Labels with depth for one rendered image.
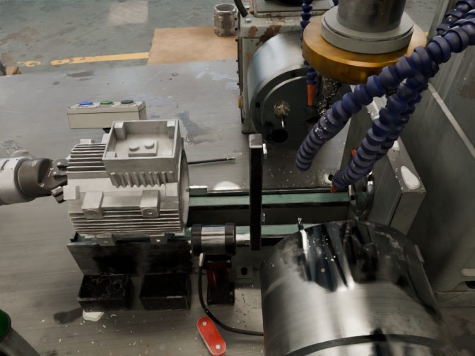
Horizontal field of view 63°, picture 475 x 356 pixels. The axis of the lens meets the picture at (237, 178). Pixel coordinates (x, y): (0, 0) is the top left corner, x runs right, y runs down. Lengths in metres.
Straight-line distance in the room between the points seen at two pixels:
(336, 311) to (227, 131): 0.88
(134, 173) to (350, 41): 0.40
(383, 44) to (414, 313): 0.34
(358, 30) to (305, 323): 0.39
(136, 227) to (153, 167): 0.13
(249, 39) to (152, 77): 0.61
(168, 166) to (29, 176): 0.27
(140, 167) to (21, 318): 0.48
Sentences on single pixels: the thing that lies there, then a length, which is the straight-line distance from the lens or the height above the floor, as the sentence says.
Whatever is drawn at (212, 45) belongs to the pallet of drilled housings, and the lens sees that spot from 3.24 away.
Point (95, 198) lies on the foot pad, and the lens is 0.73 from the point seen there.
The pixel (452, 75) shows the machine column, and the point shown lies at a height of 1.23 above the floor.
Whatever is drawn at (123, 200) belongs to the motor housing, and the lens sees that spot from 0.72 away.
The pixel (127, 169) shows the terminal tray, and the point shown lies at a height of 1.14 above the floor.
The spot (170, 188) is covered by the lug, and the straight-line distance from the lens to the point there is 0.69.
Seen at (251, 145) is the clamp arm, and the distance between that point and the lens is 0.54.
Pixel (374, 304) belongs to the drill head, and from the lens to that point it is 0.51.
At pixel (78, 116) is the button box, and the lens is 1.00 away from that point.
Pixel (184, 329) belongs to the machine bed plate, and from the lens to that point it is 0.88.
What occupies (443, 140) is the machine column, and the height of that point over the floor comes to 1.13.
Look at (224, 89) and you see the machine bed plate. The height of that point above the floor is 0.80.
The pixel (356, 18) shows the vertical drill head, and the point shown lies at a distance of 0.59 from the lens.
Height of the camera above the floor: 1.60
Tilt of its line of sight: 46 degrees down
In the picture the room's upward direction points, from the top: 2 degrees counter-clockwise
